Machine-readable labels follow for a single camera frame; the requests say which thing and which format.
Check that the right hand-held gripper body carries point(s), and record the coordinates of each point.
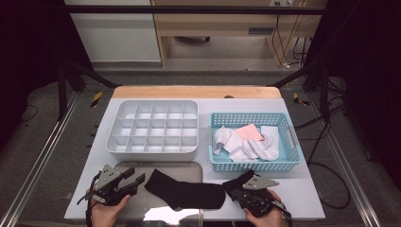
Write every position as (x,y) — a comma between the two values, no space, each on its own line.
(257,201)

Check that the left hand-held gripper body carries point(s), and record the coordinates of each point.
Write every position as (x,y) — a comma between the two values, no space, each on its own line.
(108,189)

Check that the white compartment storage box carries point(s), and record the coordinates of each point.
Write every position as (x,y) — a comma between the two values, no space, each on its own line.
(151,156)

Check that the transparent grey box lid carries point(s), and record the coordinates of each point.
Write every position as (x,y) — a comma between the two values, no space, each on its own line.
(186,171)

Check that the white sock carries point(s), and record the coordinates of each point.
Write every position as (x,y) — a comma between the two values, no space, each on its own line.
(233,145)
(271,142)

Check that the pink sock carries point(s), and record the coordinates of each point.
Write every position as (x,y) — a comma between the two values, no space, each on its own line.
(249,132)

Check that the blue perforated plastic basket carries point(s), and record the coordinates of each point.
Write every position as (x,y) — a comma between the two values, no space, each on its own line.
(246,119)

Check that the person's right hand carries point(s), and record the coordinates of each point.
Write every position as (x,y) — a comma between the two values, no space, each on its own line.
(268,220)

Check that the person's left hand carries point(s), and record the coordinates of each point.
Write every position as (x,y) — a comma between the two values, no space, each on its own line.
(107,216)

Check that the yellow black tape strip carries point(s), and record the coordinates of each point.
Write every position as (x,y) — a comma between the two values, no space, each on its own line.
(298,99)
(96,99)

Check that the black metal stand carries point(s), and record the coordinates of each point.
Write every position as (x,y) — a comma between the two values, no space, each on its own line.
(62,94)
(324,94)

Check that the white cabinet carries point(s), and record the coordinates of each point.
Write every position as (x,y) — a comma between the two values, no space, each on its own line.
(116,38)

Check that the dark curtain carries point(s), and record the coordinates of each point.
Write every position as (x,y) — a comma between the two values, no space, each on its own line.
(25,47)
(372,78)

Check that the black horizontal bar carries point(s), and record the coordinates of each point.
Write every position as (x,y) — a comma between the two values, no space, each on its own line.
(189,9)

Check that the wooden desk unit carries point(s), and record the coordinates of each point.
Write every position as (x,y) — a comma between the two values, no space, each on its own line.
(217,22)

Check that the white power strip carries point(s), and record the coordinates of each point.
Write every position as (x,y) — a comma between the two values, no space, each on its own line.
(282,2)

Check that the aluminium rail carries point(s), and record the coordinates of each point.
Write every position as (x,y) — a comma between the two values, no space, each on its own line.
(343,164)
(39,164)

